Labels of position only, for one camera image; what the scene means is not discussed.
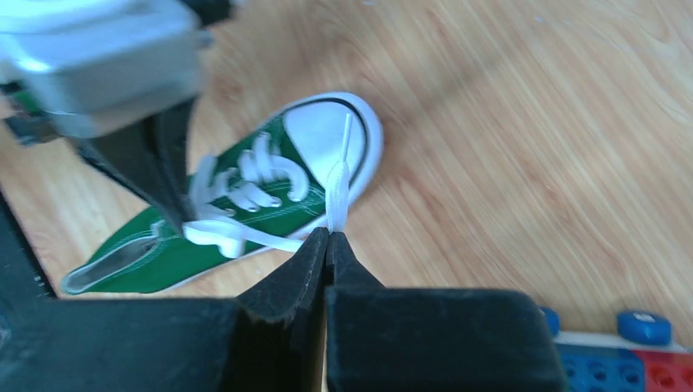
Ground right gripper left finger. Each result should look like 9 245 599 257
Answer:
1 228 329 391

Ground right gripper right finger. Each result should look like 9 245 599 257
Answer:
325 233 566 391

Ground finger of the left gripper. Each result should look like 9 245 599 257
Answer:
75 98 196 234

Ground white shoelace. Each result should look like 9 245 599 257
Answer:
181 112 354 260

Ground green canvas sneaker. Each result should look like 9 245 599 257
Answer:
60 91 384 295

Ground blue red toy car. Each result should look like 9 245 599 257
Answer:
542 307 692 392

